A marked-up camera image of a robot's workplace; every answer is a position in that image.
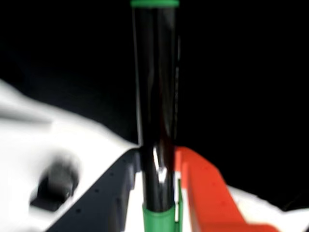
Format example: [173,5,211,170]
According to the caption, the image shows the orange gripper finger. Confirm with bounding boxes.
[173,145,281,232]

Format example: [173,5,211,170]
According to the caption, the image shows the dark navy gripper finger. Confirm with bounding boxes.
[47,147,143,232]

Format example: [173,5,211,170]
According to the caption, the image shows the green capped black marker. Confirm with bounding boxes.
[129,0,184,232]

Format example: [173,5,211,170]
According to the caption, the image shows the black ring strap device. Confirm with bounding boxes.
[29,154,81,212]

